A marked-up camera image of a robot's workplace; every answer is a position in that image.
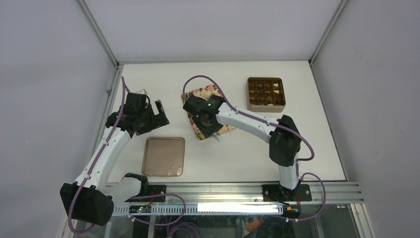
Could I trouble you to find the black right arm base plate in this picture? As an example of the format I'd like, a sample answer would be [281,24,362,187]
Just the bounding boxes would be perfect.
[262,183,312,203]

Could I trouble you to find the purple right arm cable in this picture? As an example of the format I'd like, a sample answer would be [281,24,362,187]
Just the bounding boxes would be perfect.
[182,75,326,221]

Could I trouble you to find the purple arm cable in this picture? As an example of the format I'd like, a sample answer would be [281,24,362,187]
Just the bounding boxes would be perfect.
[67,76,186,235]
[182,75,326,221]

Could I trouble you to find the gold chocolate box with dividers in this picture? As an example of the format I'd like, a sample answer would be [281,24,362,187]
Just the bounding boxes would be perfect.
[246,77,286,113]

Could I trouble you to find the white slotted cable duct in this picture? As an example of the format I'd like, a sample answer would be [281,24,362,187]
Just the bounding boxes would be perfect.
[82,203,284,216]

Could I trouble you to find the silver metal tongs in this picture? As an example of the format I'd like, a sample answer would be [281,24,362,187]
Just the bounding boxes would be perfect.
[211,133,222,142]

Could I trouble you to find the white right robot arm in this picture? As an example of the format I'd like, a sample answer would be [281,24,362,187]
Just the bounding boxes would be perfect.
[183,95,302,201]

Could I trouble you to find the aluminium mounting rail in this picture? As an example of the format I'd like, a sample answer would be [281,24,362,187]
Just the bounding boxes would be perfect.
[149,181,365,204]

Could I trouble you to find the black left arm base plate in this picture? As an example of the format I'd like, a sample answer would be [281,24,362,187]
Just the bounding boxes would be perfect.
[125,184,167,203]

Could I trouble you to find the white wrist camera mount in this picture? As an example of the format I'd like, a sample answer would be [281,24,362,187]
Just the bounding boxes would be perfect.
[136,89,148,95]

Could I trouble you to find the gold box lid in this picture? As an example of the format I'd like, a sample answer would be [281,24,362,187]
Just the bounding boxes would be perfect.
[142,137,185,177]

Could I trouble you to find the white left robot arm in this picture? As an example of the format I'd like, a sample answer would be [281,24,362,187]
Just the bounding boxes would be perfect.
[60,93,169,226]

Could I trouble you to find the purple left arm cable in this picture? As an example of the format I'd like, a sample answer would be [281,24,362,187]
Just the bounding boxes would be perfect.
[67,76,186,235]

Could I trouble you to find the floral rectangular tray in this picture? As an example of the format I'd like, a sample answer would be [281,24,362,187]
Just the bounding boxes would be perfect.
[181,84,236,141]

